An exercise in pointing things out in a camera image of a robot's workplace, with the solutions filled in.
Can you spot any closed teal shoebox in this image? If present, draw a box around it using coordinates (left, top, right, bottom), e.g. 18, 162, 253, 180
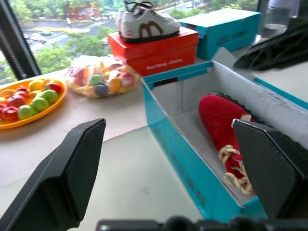
179, 8, 262, 61

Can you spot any yellow toy lemon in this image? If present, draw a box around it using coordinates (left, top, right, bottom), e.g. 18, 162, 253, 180
28, 79, 44, 91

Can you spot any black window frame post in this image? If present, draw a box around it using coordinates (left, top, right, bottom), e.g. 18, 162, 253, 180
0, 0, 42, 81

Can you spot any clear bag of toy fruit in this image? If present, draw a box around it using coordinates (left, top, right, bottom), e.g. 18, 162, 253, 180
64, 55, 141, 99

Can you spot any clear plastic bottle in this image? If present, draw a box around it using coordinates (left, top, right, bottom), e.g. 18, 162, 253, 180
261, 0, 299, 38

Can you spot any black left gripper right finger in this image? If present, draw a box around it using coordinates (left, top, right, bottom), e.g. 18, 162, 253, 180
231, 119, 308, 221

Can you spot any white shoe with brown logo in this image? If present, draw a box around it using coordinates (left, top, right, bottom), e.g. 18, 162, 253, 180
117, 0, 180, 44

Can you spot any green toy apple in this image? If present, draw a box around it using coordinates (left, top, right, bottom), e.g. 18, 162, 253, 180
41, 89, 59, 104
30, 97, 50, 113
18, 104, 38, 120

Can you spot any red toy apple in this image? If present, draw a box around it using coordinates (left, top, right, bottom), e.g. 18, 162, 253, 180
1, 106, 19, 122
6, 95, 26, 109
47, 82, 63, 94

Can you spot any open teal shoebox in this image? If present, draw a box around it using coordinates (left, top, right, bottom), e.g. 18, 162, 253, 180
141, 47, 308, 221

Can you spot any orange-red shoebox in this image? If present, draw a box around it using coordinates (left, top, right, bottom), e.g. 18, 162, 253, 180
107, 26, 200, 77

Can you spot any orange oval plate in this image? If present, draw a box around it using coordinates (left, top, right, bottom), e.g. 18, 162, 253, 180
0, 78, 68, 130

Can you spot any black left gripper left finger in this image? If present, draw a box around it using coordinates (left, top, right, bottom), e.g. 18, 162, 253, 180
0, 117, 107, 231

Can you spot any red shoe with cream laces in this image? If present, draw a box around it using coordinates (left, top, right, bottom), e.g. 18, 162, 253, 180
198, 92, 268, 195

